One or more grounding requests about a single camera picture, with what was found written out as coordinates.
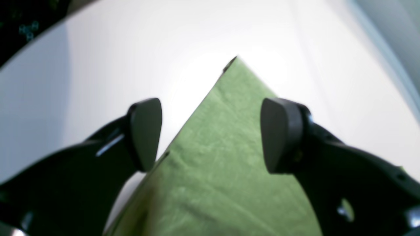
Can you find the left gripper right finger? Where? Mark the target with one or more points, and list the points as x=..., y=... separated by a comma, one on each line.
x=352, y=192

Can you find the green t-shirt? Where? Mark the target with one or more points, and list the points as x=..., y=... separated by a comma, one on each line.
x=212, y=181

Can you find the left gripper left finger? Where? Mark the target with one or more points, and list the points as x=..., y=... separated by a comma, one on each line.
x=72, y=191

